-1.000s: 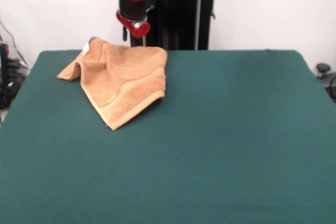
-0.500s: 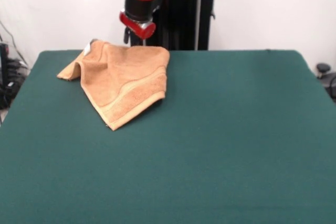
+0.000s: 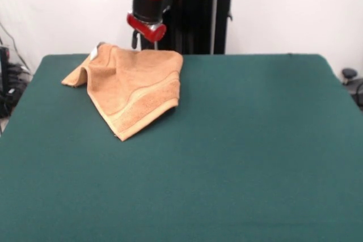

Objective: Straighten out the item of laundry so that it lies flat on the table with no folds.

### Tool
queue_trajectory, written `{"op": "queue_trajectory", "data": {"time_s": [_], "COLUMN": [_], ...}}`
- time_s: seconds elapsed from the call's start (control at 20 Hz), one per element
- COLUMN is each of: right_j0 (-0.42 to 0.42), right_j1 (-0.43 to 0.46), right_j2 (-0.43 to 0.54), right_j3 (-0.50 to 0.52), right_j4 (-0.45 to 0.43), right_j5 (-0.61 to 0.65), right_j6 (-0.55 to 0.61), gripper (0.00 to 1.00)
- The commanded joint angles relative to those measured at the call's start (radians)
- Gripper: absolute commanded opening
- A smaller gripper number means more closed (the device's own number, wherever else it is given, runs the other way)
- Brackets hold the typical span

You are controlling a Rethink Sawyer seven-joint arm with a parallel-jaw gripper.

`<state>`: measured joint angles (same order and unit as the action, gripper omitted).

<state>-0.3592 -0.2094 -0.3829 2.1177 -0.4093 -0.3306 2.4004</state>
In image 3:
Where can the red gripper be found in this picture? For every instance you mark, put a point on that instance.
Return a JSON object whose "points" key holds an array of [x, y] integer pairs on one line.
{"points": [[147, 29]]}

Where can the black chair caster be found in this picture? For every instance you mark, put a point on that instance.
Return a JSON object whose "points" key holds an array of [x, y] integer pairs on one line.
{"points": [[349, 73]]}

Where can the tan terry towel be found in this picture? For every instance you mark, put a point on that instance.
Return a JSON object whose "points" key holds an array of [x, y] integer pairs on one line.
{"points": [[136, 83]]}

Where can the black chair base leg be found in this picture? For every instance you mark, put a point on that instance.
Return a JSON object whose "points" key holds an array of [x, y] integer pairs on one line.
{"points": [[358, 89]]}

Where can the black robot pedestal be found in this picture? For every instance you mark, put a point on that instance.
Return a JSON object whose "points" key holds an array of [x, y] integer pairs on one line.
{"points": [[198, 12]]}

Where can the black power strip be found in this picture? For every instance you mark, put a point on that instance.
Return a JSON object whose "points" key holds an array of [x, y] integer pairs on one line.
{"points": [[17, 76]]}

